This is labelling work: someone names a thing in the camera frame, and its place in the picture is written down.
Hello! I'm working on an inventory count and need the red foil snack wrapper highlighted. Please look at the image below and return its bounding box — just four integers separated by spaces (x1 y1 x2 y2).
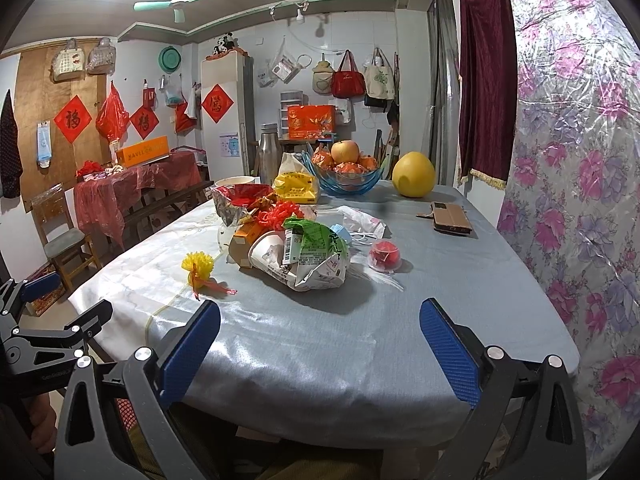
212 183 273 226

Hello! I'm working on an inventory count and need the plastic cup with red paper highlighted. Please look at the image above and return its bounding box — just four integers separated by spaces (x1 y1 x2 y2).
367 240 402 273

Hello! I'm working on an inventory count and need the green white paper package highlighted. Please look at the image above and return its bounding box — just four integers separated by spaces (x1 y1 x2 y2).
282 217 349 292

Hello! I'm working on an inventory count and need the person left hand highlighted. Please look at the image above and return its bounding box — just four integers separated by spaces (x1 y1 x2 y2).
29 393 56 454

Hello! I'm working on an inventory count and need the wooden chair grey cushion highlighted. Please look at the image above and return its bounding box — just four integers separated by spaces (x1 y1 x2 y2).
32 183 102 292

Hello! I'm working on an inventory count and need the red covered side table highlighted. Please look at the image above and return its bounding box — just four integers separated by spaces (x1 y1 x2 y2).
74 152 203 246

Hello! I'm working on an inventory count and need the yellow ribbon flower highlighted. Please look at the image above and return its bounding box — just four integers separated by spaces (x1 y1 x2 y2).
181 252 236 299

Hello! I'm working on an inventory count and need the wooden bench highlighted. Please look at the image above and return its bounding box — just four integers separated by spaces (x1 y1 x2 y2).
124 180 214 243

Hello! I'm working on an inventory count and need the orange medicine box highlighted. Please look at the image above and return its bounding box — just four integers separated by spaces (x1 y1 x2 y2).
229 222 267 268

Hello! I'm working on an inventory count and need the orange long box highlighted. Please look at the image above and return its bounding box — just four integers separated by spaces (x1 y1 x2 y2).
116 136 170 168

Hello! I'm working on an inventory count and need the red plastic bag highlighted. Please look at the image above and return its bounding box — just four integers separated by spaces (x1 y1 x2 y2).
96 82 130 142

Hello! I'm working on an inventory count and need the crushed white paper cup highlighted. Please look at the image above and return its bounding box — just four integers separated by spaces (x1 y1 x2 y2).
248 231 288 285

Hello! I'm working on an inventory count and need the white ceramic bowl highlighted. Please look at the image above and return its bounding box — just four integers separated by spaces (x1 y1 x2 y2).
215 176 257 188

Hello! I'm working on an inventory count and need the red ribbon pompom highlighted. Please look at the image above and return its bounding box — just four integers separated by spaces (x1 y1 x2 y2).
257 200 305 231

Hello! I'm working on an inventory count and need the floral plastic sheet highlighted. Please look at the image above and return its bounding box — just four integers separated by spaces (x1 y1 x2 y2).
498 0 639 474

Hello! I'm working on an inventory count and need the phone in brown case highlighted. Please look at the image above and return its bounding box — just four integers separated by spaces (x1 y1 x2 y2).
416 202 473 236

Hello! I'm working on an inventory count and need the feather print tablecloth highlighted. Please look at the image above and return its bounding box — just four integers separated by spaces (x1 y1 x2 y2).
70 182 579 448

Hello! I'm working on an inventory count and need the steel thermos bottle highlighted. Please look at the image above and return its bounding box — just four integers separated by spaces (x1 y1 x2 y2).
258 124 282 184

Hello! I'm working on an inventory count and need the yellow snack bag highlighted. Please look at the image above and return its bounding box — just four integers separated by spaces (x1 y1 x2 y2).
271 153 319 205

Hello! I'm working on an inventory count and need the white printed tissue pack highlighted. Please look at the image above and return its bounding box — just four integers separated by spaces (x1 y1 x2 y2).
336 206 387 240

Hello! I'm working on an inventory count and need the blue face mask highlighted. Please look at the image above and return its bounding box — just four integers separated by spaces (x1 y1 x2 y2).
331 224 352 245

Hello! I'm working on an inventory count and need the yellow pomelo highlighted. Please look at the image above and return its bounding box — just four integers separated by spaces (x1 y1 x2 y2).
392 152 436 198

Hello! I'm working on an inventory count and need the white refrigerator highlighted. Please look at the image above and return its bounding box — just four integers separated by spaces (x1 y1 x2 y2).
200 50 256 181

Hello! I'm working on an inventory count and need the blue glass fruit bowl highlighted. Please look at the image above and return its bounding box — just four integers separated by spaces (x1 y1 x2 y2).
300 148 388 196

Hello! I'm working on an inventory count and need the orange gift box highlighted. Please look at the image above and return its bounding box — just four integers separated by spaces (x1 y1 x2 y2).
288 104 335 140

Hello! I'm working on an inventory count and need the dark red curtain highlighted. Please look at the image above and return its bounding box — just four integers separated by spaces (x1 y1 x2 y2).
459 0 518 190

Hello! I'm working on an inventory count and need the red yellow apple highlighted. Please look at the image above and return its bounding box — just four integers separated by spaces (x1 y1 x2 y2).
331 140 360 164

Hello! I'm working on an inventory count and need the green ceiling fan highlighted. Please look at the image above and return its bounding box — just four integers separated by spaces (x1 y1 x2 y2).
132 0 203 24

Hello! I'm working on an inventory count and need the red handbag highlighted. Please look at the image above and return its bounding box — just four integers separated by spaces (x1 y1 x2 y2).
331 50 366 99

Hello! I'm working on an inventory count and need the beige tote bag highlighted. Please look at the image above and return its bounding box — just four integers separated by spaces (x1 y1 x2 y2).
364 47 396 101

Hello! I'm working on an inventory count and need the white charging cable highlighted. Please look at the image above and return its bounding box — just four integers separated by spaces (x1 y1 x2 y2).
349 228 386 247

